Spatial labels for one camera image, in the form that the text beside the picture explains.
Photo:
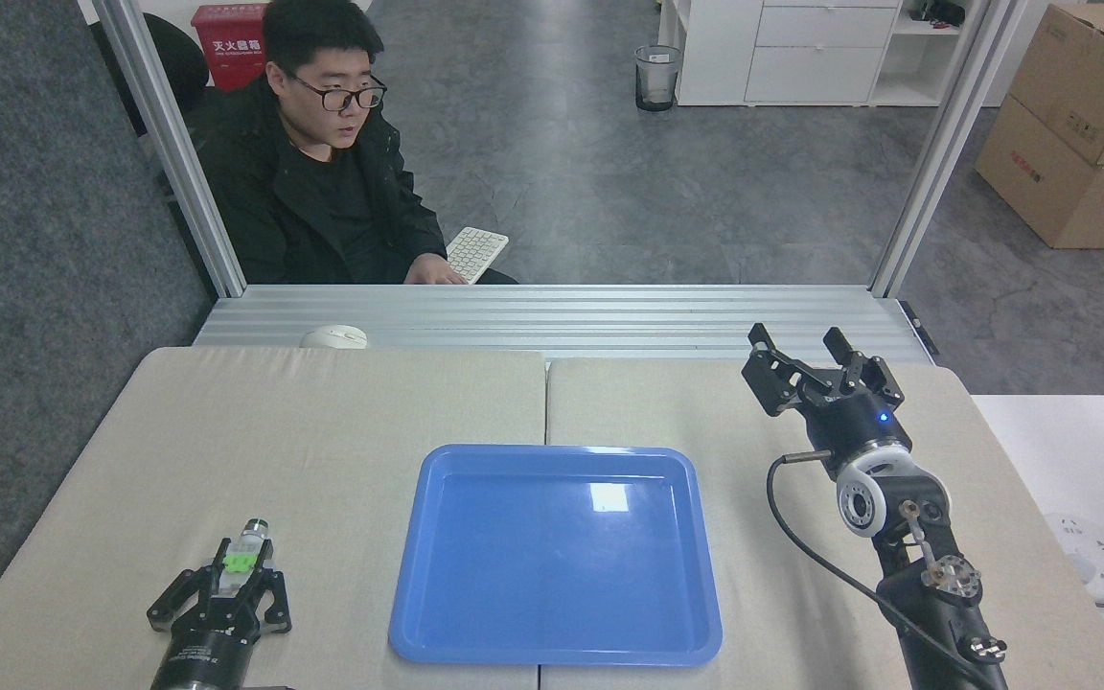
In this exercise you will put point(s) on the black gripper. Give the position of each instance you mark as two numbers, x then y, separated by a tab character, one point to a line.
854	422
212	656

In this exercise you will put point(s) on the white green switch part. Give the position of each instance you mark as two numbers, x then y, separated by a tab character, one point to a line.
243	561

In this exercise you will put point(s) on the white keyboard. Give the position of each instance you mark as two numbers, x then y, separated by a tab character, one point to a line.
475	251

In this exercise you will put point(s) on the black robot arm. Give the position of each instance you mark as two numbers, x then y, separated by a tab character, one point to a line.
935	613

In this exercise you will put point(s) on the blue plastic tray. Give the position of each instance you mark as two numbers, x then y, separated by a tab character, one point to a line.
557	565

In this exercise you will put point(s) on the person's left hand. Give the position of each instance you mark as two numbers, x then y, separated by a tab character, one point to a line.
434	271

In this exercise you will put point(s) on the beige table mat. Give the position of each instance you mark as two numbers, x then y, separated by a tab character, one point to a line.
763	575
322	431

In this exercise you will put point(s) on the white side table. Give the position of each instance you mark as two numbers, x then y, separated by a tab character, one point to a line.
1069	460

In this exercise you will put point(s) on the white computer mouse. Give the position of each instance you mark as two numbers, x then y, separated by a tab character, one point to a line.
333	336

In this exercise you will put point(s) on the large cardboard box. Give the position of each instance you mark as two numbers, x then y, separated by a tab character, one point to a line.
1050	187

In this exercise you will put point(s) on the white drawer cabinet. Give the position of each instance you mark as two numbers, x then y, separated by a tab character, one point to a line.
811	57

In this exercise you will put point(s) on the white power strip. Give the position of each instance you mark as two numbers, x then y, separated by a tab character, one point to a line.
1093	556

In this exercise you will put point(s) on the grey waste bin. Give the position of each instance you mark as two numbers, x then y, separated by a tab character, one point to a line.
657	81

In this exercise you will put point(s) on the small black object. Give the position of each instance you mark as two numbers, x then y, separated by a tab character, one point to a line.
940	11

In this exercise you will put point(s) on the small cardboard box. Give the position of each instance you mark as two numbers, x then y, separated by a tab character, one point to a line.
1089	77

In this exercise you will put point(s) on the person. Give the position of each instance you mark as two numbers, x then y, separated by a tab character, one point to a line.
322	201

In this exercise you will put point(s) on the black eyeglasses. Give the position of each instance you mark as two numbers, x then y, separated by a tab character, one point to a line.
341	96

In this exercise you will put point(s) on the black office chair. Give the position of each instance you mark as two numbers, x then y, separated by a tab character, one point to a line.
173	57

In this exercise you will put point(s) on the red fire extinguisher box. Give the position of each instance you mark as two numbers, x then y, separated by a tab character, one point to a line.
226	43

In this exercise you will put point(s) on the black end bracket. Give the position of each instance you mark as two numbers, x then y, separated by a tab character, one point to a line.
921	329

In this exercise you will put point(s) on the silver aluminium post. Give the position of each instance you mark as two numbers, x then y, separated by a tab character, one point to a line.
169	144
945	144

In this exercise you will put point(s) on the silver aluminium rail platform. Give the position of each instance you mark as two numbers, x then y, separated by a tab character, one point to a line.
562	321

